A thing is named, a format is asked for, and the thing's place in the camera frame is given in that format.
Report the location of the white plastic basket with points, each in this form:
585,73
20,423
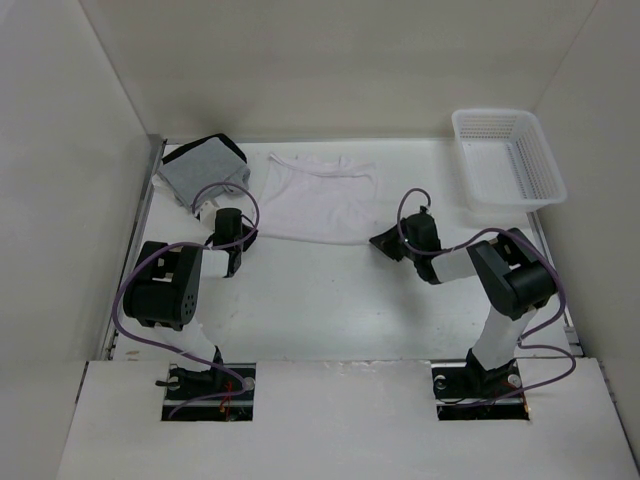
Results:
505,162

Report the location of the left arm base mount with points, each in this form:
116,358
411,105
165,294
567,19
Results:
208,395

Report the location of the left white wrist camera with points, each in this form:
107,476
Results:
207,211

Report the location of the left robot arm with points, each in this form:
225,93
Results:
162,291

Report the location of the left aluminium table rail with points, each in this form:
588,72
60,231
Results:
157,146

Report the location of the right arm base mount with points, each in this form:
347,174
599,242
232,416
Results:
461,396

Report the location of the folded grey tank top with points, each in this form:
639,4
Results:
204,173

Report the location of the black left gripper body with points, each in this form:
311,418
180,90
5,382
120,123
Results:
240,238

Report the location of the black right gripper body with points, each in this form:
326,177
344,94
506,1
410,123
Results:
405,234

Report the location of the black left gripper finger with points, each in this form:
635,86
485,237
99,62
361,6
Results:
249,231
234,260

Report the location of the white tank top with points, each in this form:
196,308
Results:
312,200

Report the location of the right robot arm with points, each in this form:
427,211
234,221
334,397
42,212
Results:
515,279

